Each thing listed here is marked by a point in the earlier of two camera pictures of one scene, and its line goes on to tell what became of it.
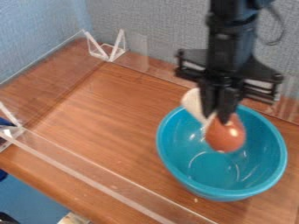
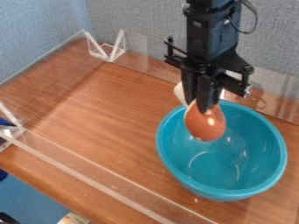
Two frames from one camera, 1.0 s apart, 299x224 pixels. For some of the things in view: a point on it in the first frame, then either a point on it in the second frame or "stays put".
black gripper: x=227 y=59 to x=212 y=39
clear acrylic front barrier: x=93 y=175 stays put
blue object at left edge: x=4 y=122 stays put
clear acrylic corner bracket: x=104 y=51 stays put
